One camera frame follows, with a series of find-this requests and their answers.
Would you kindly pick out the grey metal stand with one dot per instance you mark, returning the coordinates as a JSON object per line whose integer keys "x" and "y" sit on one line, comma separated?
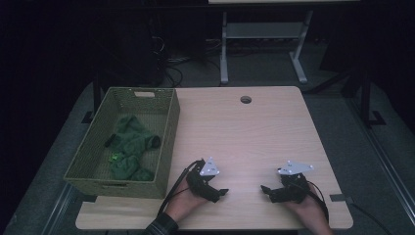
{"x": 262, "y": 31}

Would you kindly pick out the black stand leg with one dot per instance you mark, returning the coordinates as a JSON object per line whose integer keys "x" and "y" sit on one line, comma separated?
{"x": 96, "y": 98}
{"x": 366, "y": 101}

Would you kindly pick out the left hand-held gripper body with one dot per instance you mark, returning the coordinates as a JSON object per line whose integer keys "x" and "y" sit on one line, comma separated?
{"x": 208, "y": 169}

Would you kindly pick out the grey tape strip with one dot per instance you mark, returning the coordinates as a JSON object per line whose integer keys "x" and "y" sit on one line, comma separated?
{"x": 339, "y": 197}

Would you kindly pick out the green woven basket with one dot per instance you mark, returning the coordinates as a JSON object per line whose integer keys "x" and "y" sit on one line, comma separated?
{"x": 94, "y": 153}

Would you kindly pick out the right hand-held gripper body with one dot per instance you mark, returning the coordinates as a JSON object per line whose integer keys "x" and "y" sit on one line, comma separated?
{"x": 293, "y": 189}

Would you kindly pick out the green knitted garment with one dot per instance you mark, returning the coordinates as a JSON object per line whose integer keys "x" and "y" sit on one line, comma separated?
{"x": 132, "y": 143}

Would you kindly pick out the person's left hand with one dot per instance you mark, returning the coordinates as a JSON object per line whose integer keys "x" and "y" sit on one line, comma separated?
{"x": 182, "y": 204}

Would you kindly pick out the person's right hand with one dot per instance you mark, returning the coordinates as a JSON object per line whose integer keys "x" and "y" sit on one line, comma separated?
{"x": 310, "y": 209}

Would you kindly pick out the metal floor rail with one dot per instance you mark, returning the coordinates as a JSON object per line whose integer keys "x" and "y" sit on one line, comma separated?
{"x": 58, "y": 209}
{"x": 385, "y": 163}

